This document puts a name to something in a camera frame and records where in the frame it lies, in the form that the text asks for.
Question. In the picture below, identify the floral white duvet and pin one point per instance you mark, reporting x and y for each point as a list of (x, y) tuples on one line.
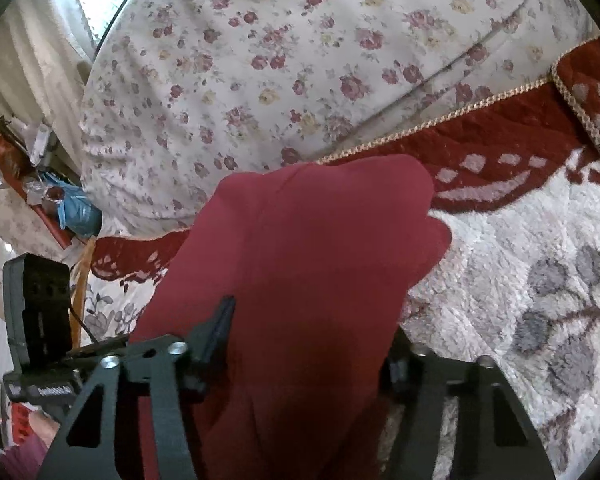
[(185, 92)]

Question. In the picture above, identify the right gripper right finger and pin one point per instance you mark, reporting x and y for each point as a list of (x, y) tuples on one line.
[(495, 438)]

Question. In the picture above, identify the beige curtain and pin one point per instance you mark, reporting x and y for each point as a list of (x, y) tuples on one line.
[(46, 54)]

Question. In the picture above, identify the blue plastic bag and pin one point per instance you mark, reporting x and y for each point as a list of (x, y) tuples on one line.
[(75, 211)]

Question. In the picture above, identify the orange brown blanket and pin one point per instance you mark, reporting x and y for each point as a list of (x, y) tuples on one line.
[(79, 276)]

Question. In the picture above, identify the red and white plush blanket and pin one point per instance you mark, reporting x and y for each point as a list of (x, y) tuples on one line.
[(517, 179)]

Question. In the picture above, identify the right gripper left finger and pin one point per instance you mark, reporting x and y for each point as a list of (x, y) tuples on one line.
[(136, 409)]

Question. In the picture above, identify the dark red sweatshirt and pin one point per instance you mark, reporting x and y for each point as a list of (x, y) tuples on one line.
[(319, 260)]

